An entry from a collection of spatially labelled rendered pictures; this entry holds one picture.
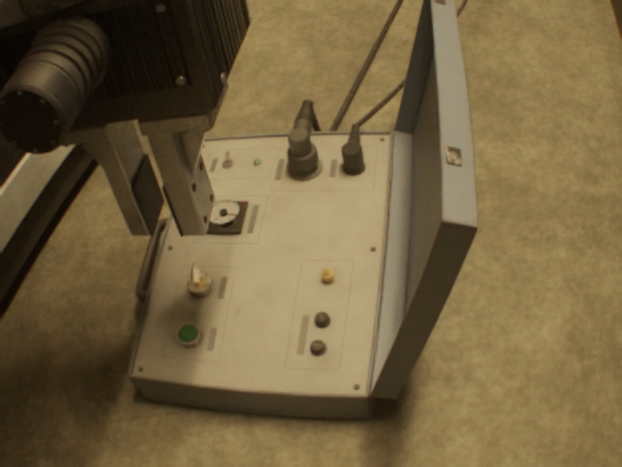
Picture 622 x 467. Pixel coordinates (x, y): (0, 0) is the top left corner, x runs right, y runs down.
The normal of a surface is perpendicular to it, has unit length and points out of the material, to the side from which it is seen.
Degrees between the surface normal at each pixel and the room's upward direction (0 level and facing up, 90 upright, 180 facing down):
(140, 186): 90
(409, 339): 90
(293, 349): 0
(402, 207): 15
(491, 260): 0
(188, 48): 90
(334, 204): 0
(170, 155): 90
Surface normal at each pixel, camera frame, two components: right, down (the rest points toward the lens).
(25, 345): -0.15, -0.65
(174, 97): -0.12, 0.76
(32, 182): 0.91, 0.21
